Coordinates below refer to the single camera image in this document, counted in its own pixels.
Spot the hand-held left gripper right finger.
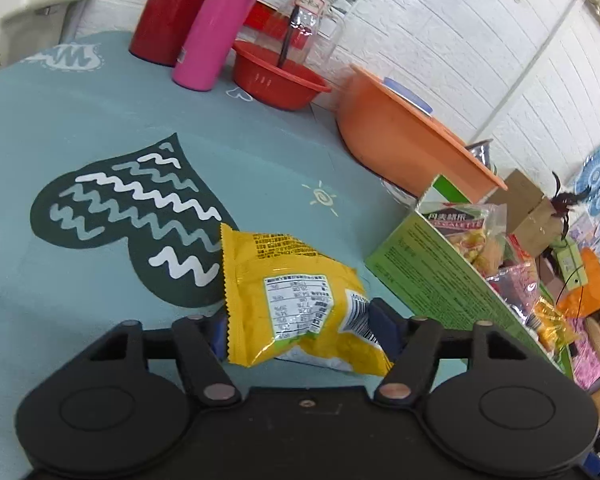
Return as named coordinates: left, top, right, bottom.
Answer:
left=369, top=298, right=528, bottom=403

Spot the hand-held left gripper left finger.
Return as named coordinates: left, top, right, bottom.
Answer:
left=87, top=315, right=242, bottom=407

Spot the green cardboard box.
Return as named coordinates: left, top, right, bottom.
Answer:
left=365, top=174, right=576, bottom=376

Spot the large yellow snack bag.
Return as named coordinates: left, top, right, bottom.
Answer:
left=220, top=222, right=396, bottom=377

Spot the snack bag with green band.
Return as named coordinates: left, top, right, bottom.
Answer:
left=425, top=204, right=508, bottom=278

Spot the small yellow snack packet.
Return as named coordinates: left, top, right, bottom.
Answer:
left=527, top=296, right=578, bottom=353

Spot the large brown cardboard box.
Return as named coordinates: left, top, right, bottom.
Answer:
left=502, top=169, right=566, bottom=256

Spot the orange plastic basin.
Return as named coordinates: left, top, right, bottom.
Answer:
left=336, top=64, right=508, bottom=192

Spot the light green box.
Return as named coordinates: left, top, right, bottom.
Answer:
left=555, top=237, right=588, bottom=291

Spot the steel bowl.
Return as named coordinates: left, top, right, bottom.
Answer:
left=465, top=139, right=498, bottom=173

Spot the pink floral blanket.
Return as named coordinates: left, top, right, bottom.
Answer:
left=572, top=345, right=600, bottom=391

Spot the woven straw cushion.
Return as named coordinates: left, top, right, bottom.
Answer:
left=585, top=317, right=600, bottom=368

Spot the orange bag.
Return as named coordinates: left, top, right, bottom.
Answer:
left=557, top=247, right=600, bottom=318

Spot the dark red artificial plant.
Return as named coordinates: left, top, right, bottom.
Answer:
left=550, top=171, right=593, bottom=233

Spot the round tin with blue lid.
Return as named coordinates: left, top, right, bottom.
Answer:
left=382, top=76, right=433, bottom=117

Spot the red plastic basket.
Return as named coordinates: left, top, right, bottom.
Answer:
left=231, top=40, right=332, bottom=112

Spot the teal printed tablecloth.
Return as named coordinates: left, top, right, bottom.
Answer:
left=0, top=30, right=481, bottom=480

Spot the dark stirring stick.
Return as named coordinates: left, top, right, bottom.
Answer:
left=277, top=0, right=311, bottom=68

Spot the glass pitcher with label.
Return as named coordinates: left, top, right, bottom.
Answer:
left=272, top=0, right=348, bottom=68

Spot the pink thermos bottle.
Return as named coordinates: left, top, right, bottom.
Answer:
left=172, top=0, right=276, bottom=92

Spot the red printed box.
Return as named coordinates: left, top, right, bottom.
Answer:
left=242, top=0, right=291, bottom=36

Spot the red thermos jug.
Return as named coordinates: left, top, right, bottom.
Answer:
left=128, top=0, right=228, bottom=67

